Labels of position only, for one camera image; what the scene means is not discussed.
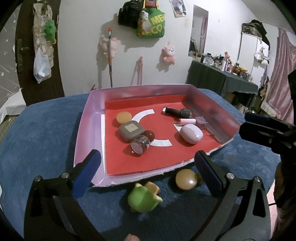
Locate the clear glass cup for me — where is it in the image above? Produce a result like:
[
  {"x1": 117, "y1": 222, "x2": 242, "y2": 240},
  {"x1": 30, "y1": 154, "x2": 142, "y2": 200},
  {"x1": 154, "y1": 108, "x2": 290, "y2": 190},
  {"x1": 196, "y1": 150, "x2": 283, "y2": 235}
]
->
[{"x1": 223, "y1": 151, "x2": 239, "y2": 166}]

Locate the pink earbuds case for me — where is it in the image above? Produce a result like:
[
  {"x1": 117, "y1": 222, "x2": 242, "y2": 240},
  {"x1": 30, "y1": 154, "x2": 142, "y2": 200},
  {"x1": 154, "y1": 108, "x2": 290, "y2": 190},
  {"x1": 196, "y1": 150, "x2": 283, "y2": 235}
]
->
[{"x1": 180, "y1": 124, "x2": 203, "y2": 145}]

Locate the black nail polish bottle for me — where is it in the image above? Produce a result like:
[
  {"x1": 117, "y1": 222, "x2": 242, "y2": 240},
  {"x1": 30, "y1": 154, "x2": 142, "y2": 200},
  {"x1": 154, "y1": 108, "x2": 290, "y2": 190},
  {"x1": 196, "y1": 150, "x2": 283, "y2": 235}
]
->
[{"x1": 163, "y1": 107, "x2": 193, "y2": 118}]

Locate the purple nail polish bottle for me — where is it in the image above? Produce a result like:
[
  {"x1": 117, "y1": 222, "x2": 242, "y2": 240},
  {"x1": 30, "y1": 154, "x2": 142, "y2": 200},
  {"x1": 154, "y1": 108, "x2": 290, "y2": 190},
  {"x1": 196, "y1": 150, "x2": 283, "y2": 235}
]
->
[{"x1": 179, "y1": 116, "x2": 208, "y2": 129}]

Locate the tan egg-shaped sponge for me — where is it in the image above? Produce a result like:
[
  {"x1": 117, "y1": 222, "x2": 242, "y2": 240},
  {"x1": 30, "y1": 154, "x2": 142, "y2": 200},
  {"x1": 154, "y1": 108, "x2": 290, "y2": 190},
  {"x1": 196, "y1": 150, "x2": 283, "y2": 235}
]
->
[{"x1": 175, "y1": 169, "x2": 198, "y2": 190}]

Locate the green yellow toy figure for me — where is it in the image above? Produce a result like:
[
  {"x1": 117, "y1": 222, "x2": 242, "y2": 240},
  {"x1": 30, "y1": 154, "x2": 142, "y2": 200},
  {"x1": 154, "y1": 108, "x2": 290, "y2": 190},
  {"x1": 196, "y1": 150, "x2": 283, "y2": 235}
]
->
[{"x1": 127, "y1": 181, "x2": 163, "y2": 213}]

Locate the taupe square compact case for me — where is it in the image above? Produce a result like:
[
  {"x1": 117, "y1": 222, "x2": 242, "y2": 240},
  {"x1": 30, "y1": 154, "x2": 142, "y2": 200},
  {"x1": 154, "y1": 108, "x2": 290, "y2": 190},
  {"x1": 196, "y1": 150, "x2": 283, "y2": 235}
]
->
[{"x1": 119, "y1": 120, "x2": 145, "y2": 142}]

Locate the perfume bottle brown ball cap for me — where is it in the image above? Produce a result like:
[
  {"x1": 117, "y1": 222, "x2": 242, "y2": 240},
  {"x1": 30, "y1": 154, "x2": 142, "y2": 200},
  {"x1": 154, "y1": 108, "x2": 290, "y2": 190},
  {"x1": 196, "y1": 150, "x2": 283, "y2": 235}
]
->
[{"x1": 130, "y1": 130, "x2": 155, "y2": 155}]

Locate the orange round sponge puff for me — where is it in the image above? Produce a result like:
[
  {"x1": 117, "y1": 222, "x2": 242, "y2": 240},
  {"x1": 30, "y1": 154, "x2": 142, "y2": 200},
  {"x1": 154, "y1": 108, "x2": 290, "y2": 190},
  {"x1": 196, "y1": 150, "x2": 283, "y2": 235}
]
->
[{"x1": 116, "y1": 111, "x2": 132, "y2": 125}]

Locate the person's right hand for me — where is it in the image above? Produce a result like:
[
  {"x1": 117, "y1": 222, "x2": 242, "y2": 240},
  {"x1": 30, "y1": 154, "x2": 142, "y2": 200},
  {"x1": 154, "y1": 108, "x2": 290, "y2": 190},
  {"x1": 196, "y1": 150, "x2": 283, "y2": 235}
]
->
[{"x1": 273, "y1": 162, "x2": 295, "y2": 238}]

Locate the person's left hand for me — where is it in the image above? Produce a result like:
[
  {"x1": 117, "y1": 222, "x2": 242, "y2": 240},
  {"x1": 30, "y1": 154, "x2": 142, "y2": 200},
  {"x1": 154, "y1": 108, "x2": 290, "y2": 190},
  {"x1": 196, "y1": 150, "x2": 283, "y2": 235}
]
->
[{"x1": 124, "y1": 234, "x2": 140, "y2": 241}]

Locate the pink curtain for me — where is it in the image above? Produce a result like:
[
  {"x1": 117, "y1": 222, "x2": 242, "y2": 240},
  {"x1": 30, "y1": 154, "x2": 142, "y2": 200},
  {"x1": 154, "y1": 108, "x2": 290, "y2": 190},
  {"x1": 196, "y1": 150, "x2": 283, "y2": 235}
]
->
[{"x1": 261, "y1": 28, "x2": 295, "y2": 123}]

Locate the dark green covered side table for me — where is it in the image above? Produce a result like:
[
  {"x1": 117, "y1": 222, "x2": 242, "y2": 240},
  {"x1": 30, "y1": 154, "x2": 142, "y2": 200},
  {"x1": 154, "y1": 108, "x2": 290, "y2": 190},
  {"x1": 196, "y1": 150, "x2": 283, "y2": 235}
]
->
[{"x1": 186, "y1": 61, "x2": 258, "y2": 97}]

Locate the white refrigerator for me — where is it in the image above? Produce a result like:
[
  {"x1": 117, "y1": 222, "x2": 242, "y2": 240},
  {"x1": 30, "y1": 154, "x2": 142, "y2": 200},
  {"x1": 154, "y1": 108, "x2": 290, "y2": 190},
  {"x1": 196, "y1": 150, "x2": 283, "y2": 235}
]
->
[{"x1": 238, "y1": 33, "x2": 269, "y2": 86}]

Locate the blue textured table cloth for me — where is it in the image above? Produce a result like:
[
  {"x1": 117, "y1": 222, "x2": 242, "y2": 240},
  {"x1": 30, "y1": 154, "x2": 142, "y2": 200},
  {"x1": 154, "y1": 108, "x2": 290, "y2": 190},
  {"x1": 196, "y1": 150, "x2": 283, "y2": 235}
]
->
[{"x1": 1, "y1": 94, "x2": 280, "y2": 240}]

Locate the red Miniso paper liner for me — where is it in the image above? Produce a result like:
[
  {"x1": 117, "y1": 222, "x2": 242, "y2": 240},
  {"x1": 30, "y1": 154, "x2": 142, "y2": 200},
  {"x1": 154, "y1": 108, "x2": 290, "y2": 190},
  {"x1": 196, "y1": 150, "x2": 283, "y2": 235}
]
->
[{"x1": 105, "y1": 95, "x2": 222, "y2": 175}]

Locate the purple cardboard box tray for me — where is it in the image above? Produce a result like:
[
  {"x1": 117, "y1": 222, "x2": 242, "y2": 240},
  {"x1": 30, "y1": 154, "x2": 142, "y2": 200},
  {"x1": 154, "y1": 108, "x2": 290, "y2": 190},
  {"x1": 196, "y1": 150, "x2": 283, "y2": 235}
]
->
[{"x1": 74, "y1": 84, "x2": 240, "y2": 187}]

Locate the dark wooden door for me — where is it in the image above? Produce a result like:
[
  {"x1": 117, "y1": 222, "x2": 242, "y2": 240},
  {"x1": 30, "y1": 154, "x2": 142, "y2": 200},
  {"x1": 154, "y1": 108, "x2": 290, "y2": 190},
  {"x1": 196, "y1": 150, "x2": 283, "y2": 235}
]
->
[{"x1": 15, "y1": 1, "x2": 65, "y2": 105}]

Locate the green tote bag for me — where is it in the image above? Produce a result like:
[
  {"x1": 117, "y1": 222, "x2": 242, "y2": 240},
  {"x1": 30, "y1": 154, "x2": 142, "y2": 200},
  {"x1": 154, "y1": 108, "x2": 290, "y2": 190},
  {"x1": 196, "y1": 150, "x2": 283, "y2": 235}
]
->
[{"x1": 137, "y1": 8, "x2": 165, "y2": 39}]

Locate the white plastic bag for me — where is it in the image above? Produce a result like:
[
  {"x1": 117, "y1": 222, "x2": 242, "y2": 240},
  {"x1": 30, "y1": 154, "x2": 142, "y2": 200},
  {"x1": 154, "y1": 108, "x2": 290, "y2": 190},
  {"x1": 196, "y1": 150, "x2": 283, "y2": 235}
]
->
[{"x1": 33, "y1": 48, "x2": 51, "y2": 84}]

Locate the white plush on bag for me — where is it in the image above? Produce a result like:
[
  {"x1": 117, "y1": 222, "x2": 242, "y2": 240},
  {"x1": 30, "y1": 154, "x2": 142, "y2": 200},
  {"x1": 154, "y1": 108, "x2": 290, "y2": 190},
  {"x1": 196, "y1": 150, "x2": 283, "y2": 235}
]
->
[{"x1": 139, "y1": 10, "x2": 149, "y2": 23}]

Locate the pink plush pig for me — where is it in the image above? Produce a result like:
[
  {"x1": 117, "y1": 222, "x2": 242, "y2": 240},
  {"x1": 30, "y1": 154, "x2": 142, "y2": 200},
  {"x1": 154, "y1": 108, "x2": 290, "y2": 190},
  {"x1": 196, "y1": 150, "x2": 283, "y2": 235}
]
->
[{"x1": 99, "y1": 37, "x2": 117, "y2": 58}]

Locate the green plush dinosaur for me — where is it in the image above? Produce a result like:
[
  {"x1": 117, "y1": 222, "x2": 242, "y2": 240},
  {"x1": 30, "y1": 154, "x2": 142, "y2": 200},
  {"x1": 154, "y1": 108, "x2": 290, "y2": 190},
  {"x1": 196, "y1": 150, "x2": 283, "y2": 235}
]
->
[{"x1": 44, "y1": 20, "x2": 57, "y2": 44}]

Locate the pink plush bear keychain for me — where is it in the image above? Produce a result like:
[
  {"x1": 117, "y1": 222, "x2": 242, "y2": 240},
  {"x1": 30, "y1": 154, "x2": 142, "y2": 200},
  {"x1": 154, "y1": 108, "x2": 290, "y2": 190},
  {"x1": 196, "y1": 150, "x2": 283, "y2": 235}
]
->
[{"x1": 162, "y1": 47, "x2": 175, "y2": 65}]

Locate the photo poster on wall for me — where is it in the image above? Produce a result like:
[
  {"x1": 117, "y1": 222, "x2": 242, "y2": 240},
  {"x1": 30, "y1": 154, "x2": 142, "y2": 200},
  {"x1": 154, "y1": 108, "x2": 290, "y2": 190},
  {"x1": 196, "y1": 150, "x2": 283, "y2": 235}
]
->
[{"x1": 170, "y1": 0, "x2": 187, "y2": 18}]

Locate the black backpack on wall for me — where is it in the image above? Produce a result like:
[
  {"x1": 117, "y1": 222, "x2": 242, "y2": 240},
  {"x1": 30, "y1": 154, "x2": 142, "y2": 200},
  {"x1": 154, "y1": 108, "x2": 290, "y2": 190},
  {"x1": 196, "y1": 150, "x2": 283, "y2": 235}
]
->
[{"x1": 118, "y1": 1, "x2": 144, "y2": 29}]

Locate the mop handle orange grip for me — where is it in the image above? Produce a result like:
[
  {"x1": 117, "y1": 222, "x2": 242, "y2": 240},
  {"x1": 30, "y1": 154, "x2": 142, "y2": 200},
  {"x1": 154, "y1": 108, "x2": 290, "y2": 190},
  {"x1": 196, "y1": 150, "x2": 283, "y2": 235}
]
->
[{"x1": 108, "y1": 27, "x2": 113, "y2": 88}]

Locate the brass door handle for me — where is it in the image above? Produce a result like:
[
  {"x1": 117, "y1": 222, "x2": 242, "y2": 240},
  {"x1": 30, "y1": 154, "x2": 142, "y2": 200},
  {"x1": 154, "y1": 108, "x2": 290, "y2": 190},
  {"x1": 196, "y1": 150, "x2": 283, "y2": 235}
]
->
[{"x1": 16, "y1": 39, "x2": 29, "y2": 73}]

